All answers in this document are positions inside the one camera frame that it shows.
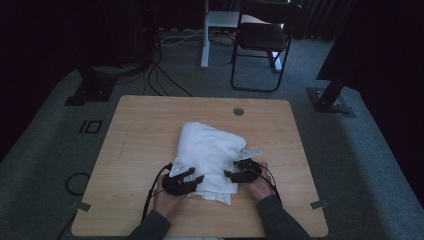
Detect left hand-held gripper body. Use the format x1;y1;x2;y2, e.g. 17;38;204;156
161;157;198;197

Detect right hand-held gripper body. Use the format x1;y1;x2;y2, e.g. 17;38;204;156
233;148;264;184

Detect white skirt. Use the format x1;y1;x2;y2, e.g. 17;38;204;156
175;121;249;206

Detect person's left hand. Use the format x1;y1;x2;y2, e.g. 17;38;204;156
152;174;186;220

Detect person's right hand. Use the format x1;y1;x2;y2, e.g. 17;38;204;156
247;162;276;202

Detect grey tape piece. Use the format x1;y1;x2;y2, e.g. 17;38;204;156
309;199;330;211
76;201;93;213

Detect black stand base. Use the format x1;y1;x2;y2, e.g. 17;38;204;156
64;66;118;107

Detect black folding chair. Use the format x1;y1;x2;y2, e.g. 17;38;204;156
230;1;304;94

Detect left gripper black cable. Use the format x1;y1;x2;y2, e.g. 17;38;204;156
141;162;175;223

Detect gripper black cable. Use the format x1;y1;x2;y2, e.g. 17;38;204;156
141;162;175;223
257;164;283;205

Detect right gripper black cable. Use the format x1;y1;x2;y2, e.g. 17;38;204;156
257;164;283;205

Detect black stand with base plate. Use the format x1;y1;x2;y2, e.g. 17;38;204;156
306;74;357;119

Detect black floor cables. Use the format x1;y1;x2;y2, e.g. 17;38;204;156
142;43;194;98

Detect black cable loop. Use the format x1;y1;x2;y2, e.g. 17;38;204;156
64;171;92;197

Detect white desk frame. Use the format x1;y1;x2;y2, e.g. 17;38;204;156
200;0;284;73

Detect white floor cable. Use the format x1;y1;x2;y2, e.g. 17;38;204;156
159;28;205;48

